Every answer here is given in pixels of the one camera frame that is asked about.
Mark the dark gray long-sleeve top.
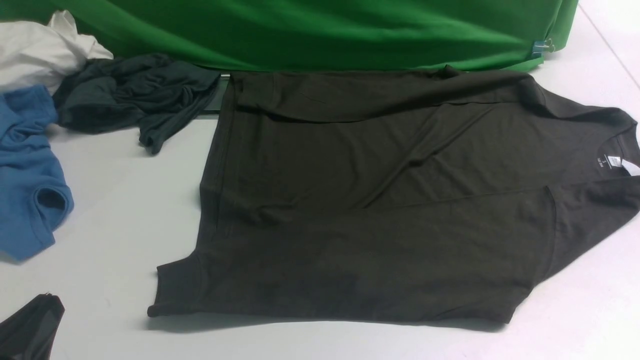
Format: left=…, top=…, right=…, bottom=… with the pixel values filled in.
left=147, top=66, right=639, bottom=324

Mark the green backdrop cloth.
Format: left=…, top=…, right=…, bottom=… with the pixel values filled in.
left=1, top=0, right=578, bottom=72

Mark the dark teal crumpled garment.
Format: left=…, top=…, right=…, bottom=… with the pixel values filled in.
left=52, top=54, right=221, bottom=155

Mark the blue binder clip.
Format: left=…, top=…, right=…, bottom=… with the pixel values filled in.
left=531, top=38, right=556, bottom=59

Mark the blue t-shirt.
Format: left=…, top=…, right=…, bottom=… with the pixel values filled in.
left=0, top=84, right=74, bottom=262

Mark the white crumpled garment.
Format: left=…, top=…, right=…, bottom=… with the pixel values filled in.
left=0, top=10, right=114, bottom=95

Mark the black garment at corner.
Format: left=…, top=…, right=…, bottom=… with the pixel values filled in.
left=0, top=293, right=66, bottom=360

